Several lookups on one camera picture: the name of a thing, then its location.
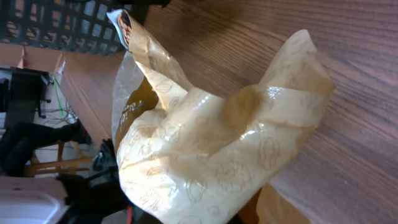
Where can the brown snack packet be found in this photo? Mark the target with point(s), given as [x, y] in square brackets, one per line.
[185, 155]

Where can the grey plastic mesh basket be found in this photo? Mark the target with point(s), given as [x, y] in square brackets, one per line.
[73, 26]

